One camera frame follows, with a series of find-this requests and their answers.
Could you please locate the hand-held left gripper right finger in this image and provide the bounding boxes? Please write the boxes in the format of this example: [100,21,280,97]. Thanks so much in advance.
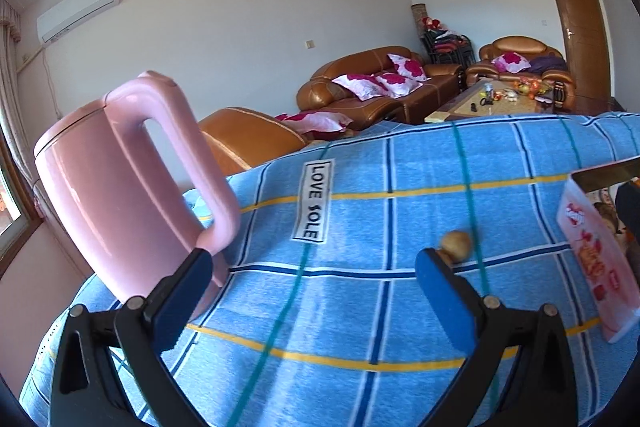
[414,248,581,427]

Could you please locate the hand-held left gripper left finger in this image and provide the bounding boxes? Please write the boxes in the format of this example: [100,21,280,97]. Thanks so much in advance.
[50,248,215,427]

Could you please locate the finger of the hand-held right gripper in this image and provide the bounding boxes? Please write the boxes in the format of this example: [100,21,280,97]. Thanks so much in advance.
[615,181,640,260]

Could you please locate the pink printed cardboard box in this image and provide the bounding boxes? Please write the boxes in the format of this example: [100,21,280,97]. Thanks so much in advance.
[556,157,640,344]

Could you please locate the blue checkered blanket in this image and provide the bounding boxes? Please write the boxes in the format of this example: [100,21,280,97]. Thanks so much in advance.
[20,111,640,427]

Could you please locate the pink electric kettle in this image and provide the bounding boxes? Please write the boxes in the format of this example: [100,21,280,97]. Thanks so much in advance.
[34,70,242,323]

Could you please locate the purple cloth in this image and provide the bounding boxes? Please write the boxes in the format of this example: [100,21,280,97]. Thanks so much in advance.
[527,56,568,75]

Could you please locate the brown leather chaise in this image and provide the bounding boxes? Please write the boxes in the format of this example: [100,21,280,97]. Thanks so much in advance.
[197,107,311,178]

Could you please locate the wooden framed window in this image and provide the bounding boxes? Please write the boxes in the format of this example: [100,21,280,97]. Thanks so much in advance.
[0,127,46,260]

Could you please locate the brown wooden door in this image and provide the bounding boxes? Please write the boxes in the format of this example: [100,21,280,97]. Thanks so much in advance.
[542,0,613,102]

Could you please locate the white pink flowered pillow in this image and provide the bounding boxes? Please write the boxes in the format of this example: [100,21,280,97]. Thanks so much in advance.
[372,71,418,96]
[331,73,386,102]
[491,52,532,72]
[275,109,353,135]
[387,53,430,82]

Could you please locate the wooden coffee table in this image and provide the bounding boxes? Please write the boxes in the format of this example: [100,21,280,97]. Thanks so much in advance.
[425,78,556,124]

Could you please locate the brown leather armchair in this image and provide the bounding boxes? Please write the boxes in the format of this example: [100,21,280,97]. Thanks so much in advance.
[465,36,577,114]

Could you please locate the stack of dark chairs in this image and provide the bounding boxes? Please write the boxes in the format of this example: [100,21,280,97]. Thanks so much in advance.
[422,29,476,68]

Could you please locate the brown leather sofa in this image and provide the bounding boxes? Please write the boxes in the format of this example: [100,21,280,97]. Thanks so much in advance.
[296,46,466,130]

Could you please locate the patterned curtain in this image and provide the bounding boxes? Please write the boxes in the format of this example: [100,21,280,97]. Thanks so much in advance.
[0,0,51,228]

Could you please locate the tall patterned vase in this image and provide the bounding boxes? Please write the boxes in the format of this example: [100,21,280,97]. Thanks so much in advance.
[411,3,428,38]

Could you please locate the white air conditioner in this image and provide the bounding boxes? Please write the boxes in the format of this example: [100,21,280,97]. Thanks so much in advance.
[36,0,121,45]

